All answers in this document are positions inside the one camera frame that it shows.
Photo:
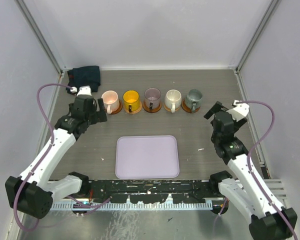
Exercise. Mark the lavender plastic tray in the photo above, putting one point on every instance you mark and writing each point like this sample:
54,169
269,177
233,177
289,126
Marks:
147,157

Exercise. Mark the white slotted cable duct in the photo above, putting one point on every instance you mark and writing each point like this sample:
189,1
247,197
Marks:
65,205

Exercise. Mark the woven rattan coaster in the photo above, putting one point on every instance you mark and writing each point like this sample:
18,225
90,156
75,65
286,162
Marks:
171,109
136,111

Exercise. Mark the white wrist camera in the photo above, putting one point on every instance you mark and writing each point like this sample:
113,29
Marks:
239,111
84,90

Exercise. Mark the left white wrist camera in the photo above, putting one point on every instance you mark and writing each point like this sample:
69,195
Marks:
84,90

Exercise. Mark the dark blue folded cloth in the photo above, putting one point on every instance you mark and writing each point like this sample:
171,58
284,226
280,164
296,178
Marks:
85,76

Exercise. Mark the pink mug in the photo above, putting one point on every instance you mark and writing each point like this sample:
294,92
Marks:
111,101

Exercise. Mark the cream speckled mug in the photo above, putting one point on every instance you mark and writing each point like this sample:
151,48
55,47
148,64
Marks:
173,96

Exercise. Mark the yellow mug black handle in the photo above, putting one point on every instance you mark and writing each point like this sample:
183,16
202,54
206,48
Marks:
131,99

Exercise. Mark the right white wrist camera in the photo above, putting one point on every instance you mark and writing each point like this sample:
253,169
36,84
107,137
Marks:
239,111

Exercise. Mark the purple mug black handle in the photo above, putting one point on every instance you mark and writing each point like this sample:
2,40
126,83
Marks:
152,98

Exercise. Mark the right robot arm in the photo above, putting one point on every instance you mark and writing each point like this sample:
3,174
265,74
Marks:
267,217

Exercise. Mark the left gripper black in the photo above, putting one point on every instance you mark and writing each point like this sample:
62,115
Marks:
101,115

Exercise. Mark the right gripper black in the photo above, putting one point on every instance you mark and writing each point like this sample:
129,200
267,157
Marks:
217,106

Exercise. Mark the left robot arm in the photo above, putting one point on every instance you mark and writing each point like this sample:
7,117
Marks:
30,192

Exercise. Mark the grey-green mug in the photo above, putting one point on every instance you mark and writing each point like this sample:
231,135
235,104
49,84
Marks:
194,100

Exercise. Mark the wooden coaster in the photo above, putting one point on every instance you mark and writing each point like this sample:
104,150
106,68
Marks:
117,110
187,109
156,108

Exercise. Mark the aluminium frame rail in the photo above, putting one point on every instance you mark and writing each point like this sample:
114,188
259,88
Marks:
276,187

